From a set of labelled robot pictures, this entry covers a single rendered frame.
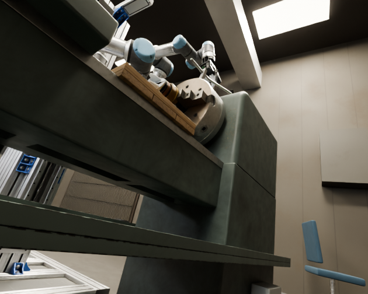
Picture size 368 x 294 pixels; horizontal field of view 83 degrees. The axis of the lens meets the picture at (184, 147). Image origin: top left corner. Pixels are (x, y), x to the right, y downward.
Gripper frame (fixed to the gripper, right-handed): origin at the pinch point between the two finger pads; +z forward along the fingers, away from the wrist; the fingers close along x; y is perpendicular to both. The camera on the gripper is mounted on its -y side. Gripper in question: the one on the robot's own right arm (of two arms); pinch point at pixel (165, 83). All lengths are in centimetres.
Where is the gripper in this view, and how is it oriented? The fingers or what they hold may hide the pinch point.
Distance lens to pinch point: 85.0
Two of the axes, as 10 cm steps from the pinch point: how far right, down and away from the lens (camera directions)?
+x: 2.0, -9.0, 3.8
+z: 7.8, -0.9, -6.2
